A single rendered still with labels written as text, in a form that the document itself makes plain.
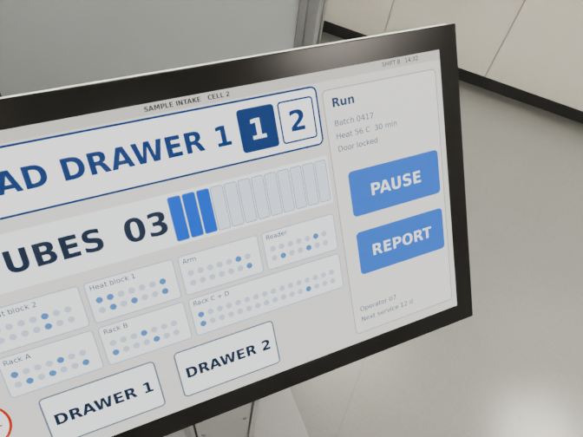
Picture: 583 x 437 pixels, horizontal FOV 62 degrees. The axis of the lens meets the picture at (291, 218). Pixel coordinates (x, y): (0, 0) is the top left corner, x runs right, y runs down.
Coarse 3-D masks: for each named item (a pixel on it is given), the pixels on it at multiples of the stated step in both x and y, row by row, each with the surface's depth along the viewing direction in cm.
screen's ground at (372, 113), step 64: (384, 64) 43; (64, 128) 35; (384, 128) 45; (128, 192) 38; (448, 192) 49; (0, 256) 36; (64, 256) 37; (448, 256) 51; (256, 320) 45; (320, 320) 47; (384, 320) 50; (0, 384) 38; (64, 384) 40
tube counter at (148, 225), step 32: (320, 160) 43; (192, 192) 40; (224, 192) 41; (256, 192) 42; (288, 192) 43; (320, 192) 44; (128, 224) 39; (160, 224) 40; (192, 224) 40; (224, 224) 41; (128, 256) 39
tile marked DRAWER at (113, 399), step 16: (128, 368) 41; (144, 368) 42; (96, 384) 41; (112, 384) 41; (128, 384) 42; (144, 384) 42; (160, 384) 43; (48, 400) 39; (64, 400) 40; (80, 400) 40; (96, 400) 41; (112, 400) 41; (128, 400) 42; (144, 400) 42; (160, 400) 43; (48, 416) 40; (64, 416) 40; (80, 416) 41; (96, 416) 41; (112, 416) 42; (128, 416) 42; (64, 432) 41; (80, 432) 41
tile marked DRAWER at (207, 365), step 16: (272, 320) 45; (224, 336) 44; (240, 336) 44; (256, 336) 45; (272, 336) 46; (176, 352) 43; (192, 352) 43; (208, 352) 44; (224, 352) 44; (240, 352) 45; (256, 352) 45; (272, 352) 46; (176, 368) 43; (192, 368) 43; (208, 368) 44; (224, 368) 45; (240, 368) 45; (256, 368) 46; (192, 384) 44; (208, 384) 44
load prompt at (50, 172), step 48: (288, 96) 41; (48, 144) 35; (96, 144) 36; (144, 144) 38; (192, 144) 39; (240, 144) 40; (288, 144) 42; (0, 192) 35; (48, 192) 36; (96, 192) 37
